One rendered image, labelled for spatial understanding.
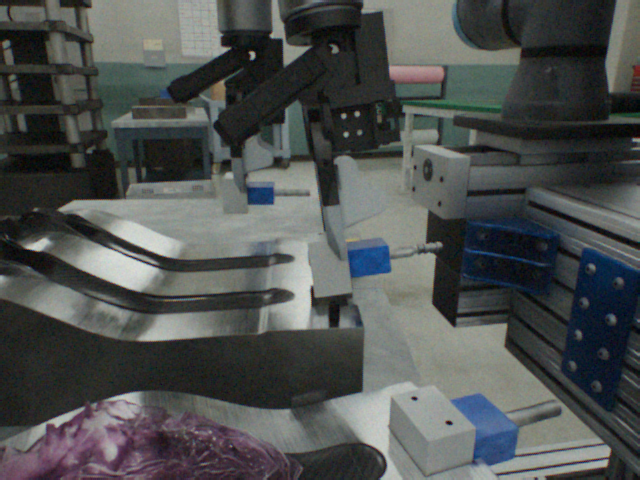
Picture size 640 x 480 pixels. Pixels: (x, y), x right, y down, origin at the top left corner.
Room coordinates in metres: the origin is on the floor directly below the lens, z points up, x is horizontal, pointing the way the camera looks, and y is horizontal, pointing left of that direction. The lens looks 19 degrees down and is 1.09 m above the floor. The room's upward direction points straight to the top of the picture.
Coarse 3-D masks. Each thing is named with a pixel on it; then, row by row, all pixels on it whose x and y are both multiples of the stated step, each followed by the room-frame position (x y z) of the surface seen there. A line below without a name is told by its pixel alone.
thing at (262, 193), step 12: (228, 180) 0.70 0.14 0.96; (228, 192) 0.70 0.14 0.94; (240, 192) 0.70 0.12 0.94; (252, 192) 0.71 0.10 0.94; (264, 192) 0.71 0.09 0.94; (276, 192) 0.73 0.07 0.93; (288, 192) 0.73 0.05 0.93; (300, 192) 0.73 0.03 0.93; (228, 204) 0.70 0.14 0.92; (240, 204) 0.70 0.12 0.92; (252, 204) 0.71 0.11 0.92; (264, 204) 0.71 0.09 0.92
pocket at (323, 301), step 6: (312, 288) 0.47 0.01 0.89; (312, 294) 0.47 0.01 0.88; (336, 294) 0.47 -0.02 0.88; (342, 294) 0.47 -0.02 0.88; (348, 294) 0.47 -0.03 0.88; (312, 300) 0.47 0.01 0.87; (318, 300) 0.47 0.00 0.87; (324, 300) 0.47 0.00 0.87; (330, 300) 0.47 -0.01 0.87; (336, 300) 0.47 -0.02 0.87; (342, 300) 0.47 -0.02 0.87; (348, 300) 0.46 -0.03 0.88; (312, 306) 0.47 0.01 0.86; (318, 306) 0.47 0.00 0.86; (324, 306) 0.47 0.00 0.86
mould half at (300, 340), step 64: (64, 256) 0.46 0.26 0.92; (192, 256) 0.58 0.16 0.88; (0, 320) 0.36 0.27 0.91; (64, 320) 0.36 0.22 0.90; (128, 320) 0.40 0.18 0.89; (192, 320) 0.40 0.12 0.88; (256, 320) 0.40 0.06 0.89; (320, 320) 0.39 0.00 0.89; (0, 384) 0.36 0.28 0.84; (64, 384) 0.36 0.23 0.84; (128, 384) 0.37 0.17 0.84; (192, 384) 0.37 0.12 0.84; (256, 384) 0.37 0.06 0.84; (320, 384) 0.38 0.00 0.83
